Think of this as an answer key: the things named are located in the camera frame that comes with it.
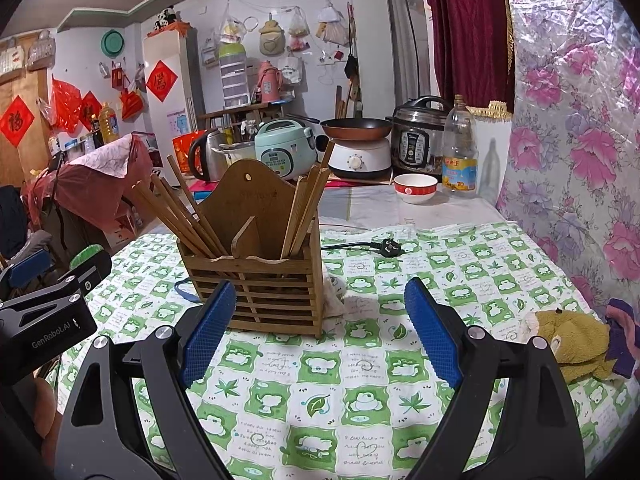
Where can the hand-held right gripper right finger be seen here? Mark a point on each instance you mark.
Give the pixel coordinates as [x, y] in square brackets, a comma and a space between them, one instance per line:
[432, 330]

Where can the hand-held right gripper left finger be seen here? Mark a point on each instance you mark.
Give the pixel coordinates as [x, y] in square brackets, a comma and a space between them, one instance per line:
[210, 330]

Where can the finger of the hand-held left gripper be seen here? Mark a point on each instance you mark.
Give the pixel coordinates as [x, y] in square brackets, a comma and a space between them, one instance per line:
[30, 266]
[92, 272]

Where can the bundle of wooden chopsticks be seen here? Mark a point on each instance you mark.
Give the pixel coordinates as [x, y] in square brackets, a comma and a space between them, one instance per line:
[195, 230]

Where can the wooden chopstick holder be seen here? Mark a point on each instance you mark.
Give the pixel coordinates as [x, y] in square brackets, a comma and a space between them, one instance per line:
[265, 200]

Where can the person's left hand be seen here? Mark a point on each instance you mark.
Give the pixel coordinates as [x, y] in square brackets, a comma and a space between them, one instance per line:
[46, 415]

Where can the green waste basket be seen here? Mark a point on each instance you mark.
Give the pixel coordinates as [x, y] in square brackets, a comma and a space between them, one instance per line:
[79, 255]

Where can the wooden chair with dark coat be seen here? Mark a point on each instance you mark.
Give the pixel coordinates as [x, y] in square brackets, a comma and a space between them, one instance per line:
[12, 220]

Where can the red cloth covered furniture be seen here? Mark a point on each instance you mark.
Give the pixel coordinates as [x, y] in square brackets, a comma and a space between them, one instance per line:
[95, 185]

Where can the wooden door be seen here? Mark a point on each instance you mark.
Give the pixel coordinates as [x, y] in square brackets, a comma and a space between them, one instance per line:
[35, 160]

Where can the small white cloth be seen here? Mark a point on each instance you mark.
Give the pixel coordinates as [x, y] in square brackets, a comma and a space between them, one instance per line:
[332, 292]

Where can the green checked tablecloth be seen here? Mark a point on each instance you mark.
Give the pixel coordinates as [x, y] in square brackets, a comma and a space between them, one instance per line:
[325, 385]

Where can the yellow-brown plush toy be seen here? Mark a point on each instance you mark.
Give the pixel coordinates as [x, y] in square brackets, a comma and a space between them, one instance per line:
[570, 340]

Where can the red white bowl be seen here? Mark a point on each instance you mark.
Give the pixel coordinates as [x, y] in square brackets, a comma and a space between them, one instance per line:
[415, 190]

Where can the red diamond paper decoration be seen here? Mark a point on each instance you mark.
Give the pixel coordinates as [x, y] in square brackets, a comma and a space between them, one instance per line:
[91, 110]
[161, 81]
[16, 121]

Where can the yellow cooking oil jug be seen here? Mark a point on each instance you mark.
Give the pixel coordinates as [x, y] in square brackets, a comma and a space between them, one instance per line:
[109, 125]

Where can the red gift bag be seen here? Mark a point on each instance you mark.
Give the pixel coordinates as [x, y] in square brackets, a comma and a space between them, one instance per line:
[184, 152]

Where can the stainless steel kettle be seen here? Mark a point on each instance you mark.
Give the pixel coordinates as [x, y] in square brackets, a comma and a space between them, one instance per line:
[205, 157]

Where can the red plastic bag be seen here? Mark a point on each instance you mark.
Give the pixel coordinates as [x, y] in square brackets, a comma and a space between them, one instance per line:
[66, 105]

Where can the white refrigerator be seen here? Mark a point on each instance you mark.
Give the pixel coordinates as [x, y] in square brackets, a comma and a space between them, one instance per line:
[170, 120]

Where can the clear plastic oil bottle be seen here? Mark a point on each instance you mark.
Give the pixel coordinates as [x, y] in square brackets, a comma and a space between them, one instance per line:
[459, 160]

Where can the cream cooking pot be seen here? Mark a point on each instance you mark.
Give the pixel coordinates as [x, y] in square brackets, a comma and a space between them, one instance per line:
[240, 152]

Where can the white electric cooker base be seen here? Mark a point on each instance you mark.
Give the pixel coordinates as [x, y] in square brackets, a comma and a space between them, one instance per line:
[360, 160]

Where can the black silver pressure cooker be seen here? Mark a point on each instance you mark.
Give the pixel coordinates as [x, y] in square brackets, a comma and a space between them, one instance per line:
[420, 140]

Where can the purple cloth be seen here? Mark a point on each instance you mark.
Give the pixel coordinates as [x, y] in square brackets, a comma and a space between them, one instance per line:
[625, 335]

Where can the light green rice cooker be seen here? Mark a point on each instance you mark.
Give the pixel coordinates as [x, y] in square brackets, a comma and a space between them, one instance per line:
[282, 150]

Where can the red hanging pouch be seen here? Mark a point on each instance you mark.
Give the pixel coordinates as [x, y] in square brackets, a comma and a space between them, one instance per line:
[118, 77]

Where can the copper frying pan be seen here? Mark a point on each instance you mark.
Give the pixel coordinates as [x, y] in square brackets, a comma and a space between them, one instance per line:
[355, 129]

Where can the green plastic basin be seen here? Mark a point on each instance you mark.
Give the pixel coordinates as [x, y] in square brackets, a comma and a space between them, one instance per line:
[112, 43]

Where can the plastic drawer tower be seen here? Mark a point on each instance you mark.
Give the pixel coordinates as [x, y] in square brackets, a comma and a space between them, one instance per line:
[235, 77]

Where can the pink thermos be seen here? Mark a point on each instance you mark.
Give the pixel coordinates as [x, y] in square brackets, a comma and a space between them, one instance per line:
[269, 82]

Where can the floral plastic sheet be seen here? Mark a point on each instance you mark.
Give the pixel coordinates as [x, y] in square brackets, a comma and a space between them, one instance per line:
[575, 110]

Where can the panda plush toy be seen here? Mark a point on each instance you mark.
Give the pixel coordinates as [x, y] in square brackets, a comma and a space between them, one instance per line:
[165, 19]

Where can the white tote bag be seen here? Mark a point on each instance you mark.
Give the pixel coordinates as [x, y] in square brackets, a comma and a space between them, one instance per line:
[290, 71]

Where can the clear plastic hanging bag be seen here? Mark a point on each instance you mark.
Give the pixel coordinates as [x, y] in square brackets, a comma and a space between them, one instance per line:
[234, 27]

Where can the dark red curtain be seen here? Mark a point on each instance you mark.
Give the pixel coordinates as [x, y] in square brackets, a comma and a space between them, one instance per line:
[470, 35]

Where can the beige hanging bag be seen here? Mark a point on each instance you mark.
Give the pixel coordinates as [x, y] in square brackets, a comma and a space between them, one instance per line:
[272, 35]

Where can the white hanging bag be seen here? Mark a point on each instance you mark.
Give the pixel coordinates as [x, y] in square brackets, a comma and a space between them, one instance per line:
[332, 27]

